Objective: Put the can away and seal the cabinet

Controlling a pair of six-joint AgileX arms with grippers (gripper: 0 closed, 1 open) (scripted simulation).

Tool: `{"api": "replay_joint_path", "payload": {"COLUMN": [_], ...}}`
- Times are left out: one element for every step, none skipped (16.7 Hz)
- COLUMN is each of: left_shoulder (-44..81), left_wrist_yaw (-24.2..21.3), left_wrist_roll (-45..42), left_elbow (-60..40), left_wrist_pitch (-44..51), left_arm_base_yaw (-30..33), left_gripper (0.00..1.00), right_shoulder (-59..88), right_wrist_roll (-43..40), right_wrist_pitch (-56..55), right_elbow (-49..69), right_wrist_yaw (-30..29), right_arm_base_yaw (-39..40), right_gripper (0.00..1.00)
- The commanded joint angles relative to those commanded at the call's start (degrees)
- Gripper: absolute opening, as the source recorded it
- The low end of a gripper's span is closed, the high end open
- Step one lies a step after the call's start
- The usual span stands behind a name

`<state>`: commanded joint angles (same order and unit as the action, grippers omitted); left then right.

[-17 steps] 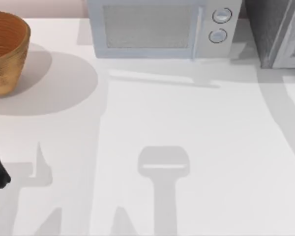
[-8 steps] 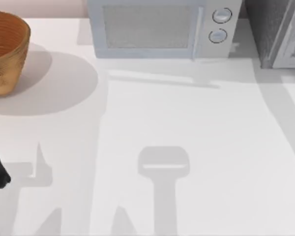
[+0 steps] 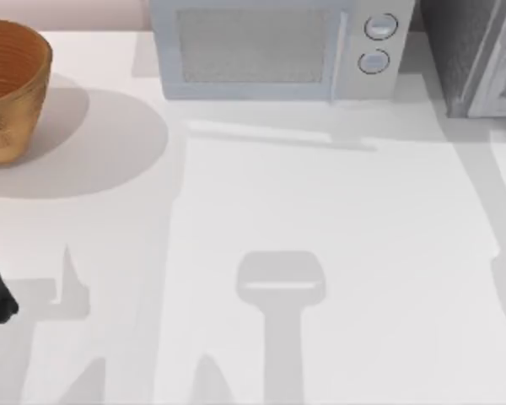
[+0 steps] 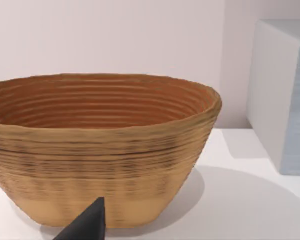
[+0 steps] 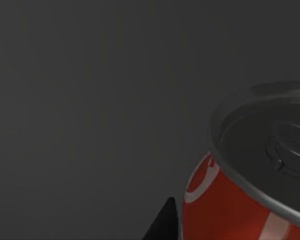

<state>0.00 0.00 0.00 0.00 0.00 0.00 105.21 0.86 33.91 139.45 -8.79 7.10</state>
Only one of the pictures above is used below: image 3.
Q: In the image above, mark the microwave oven door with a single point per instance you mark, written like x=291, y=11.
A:
x=253, y=46

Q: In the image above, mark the round microwave knob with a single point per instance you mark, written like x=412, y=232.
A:
x=380, y=26
x=374, y=61

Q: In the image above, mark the pale microwave oven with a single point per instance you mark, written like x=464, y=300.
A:
x=400, y=50

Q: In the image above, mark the brown woven basket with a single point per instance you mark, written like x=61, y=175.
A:
x=12, y=93

